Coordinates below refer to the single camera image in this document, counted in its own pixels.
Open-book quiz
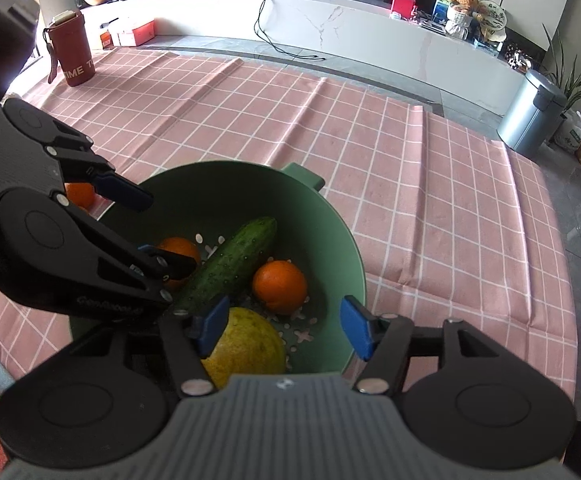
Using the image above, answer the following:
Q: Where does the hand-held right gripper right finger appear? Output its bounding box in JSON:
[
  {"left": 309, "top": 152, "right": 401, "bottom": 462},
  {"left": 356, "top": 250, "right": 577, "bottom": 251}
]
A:
[{"left": 340, "top": 296, "right": 501, "bottom": 395}]

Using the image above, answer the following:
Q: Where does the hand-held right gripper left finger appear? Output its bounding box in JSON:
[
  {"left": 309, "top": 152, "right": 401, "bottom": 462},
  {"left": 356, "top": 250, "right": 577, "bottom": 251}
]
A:
[{"left": 78, "top": 296, "right": 231, "bottom": 400}]

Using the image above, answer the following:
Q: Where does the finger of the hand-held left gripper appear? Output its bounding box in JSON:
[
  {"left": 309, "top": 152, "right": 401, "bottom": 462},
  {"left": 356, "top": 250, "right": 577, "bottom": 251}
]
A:
[
  {"left": 65, "top": 217, "right": 197, "bottom": 319},
  {"left": 49, "top": 127, "right": 155, "bottom": 212}
]

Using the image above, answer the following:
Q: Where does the orange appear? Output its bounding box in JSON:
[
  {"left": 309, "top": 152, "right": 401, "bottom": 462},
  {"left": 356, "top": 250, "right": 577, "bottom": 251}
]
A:
[
  {"left": 64, "top": 181, "right": 96, "bottom": 212},
  {"left": 252, "top": 260, "right": 308, "bottom": 316},
  {"left": 155, "top": 236, "right": 202, "bottom": 291}
]

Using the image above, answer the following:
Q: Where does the green colander bowl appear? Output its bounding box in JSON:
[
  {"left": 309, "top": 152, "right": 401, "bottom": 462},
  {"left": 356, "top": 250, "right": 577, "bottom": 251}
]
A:
[{"left": 68, "top": 160, "right": 367, "bottom": 376}]

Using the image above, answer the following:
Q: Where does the yellow pomelo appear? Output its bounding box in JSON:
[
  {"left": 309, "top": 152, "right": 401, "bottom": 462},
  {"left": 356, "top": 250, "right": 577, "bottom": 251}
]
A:
[{"left": 200, "top": 307, "right": 288, "bottom": 390}]

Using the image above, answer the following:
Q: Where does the green cucumber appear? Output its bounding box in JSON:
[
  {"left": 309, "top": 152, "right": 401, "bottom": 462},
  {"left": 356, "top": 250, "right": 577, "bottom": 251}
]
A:
[{"left": 170, "top": 216, "right": 278, "bottom": 313}]

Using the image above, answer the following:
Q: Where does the red thermos bottle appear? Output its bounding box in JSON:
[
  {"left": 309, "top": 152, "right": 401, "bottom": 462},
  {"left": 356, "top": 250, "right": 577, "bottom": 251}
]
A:
[{"left": 43, "top": 10, "right": 94, "bottom": 87}]

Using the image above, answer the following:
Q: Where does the pink and white box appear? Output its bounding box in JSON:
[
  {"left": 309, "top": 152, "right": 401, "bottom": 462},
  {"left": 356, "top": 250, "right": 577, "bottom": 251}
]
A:
[{"left": 101, "top": 18, "right": 155, "bottom": 49}]

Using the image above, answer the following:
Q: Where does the pink checked tablecloth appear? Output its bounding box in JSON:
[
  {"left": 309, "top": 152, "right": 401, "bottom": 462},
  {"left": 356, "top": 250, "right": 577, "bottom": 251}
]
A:
[{"left": 0, "top": 45, "right": 578, "bottom": 411}]

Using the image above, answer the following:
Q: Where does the silver trash can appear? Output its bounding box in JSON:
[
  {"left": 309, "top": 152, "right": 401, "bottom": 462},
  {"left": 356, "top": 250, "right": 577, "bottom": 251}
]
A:
[{"left": 497, "top": 69, "right": 568, "bottom": 157}]

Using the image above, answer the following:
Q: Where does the white marble cabinet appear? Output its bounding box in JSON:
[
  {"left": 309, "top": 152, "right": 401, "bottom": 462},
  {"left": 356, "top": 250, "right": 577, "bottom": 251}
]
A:
[{"left": 80, "top": 0, "right": 533, "bottom": 117}]

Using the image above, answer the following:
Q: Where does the white plastic bag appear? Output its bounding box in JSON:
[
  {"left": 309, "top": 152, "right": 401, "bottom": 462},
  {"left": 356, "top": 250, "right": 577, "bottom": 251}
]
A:
[{"left": 555, "top": 110, "right": 581, "bottom": 153}]

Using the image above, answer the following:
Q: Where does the green potted plant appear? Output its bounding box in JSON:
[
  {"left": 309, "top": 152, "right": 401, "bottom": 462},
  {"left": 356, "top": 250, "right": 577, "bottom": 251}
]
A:
[{"left": 540, "top": 25, "right": 581, "bottom": 116}]

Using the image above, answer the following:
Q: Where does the brown teddy bear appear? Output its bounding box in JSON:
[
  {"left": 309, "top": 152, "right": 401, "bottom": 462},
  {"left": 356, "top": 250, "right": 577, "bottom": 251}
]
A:
[{"left": 445, "top": 0, "right": 483, "bottom": 39}]

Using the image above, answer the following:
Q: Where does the white round plate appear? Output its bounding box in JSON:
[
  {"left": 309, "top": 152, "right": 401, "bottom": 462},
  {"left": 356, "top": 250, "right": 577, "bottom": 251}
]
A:
[{"left": 480, "top": 0, "right": 509, "bottom": 34}]

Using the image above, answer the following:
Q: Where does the black cable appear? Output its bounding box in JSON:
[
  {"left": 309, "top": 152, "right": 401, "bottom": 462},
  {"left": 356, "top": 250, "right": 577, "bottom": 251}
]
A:
[{"left": 254, "top": 0, "right": 326, "bottom": 61}]

